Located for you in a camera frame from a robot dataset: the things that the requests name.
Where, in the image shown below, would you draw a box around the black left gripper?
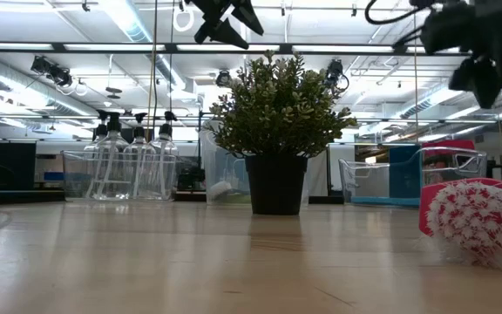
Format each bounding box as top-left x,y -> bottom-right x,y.
192,0 -> 265,50

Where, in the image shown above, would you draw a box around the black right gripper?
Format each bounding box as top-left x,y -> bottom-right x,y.
423,3 -> 502,110

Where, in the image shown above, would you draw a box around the dark blue scrub sponge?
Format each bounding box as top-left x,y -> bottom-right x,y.
389,145 -> 424,201

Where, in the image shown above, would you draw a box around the light blue cellulose sponge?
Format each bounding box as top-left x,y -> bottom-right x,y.
349,195 -> 421,208

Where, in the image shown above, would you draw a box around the black ceiling spotlight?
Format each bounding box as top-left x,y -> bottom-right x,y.
323,58 -> 350,93
214,69 -> 234,88
30,55 -> 74,88

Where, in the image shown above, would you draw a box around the red storage bin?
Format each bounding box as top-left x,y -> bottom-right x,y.
423,139 -> 477,152

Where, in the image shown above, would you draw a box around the artificial green plant black pot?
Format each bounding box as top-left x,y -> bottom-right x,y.
209,50 -> 359,216

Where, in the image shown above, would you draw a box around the red dish brush white bristles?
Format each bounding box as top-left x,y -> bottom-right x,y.
417,177 -> 502,274

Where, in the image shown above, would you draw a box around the tall frosted plastic bin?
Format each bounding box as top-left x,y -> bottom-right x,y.
198,117 -> 329,205

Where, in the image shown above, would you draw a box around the clear plastic bin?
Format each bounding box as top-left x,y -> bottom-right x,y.
60,149 -> 184,202

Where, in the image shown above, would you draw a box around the black cabinet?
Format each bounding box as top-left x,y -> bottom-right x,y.
0,124 -> 37,191

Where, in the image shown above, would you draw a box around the white hanging ring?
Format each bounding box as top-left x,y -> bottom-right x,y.
173,7 -> 195,33

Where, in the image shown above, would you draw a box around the black aluminium rig frame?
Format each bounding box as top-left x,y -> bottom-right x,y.
0,41 -> 502,206

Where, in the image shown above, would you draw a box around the tan hanging cable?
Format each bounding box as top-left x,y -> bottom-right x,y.
146,0 -> 159,143

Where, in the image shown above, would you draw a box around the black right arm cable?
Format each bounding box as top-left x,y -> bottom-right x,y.
363,0 -> 438,26

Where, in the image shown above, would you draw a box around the clear plastic tray with handles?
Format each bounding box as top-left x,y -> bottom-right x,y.
337,146 -> 488,208

